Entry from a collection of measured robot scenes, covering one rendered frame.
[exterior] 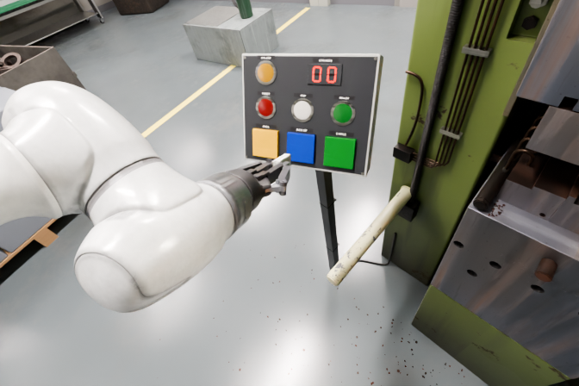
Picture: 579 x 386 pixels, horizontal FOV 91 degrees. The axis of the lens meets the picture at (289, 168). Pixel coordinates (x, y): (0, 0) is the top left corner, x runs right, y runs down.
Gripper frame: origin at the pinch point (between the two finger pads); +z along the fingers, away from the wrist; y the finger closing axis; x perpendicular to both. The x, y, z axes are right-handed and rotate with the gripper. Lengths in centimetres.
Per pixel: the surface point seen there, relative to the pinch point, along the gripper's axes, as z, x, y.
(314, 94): 12.8, 14.3, 2.5
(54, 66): 126, 19, -285
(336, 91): 12.8, 15.1, 7.8
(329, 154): 12.1, 0.2, 7.5
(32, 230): 37, -83, -191
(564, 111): 5.0, 14.3, 47.0
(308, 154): 12.2, -0.5, 2.2
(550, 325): 19, -36, 63
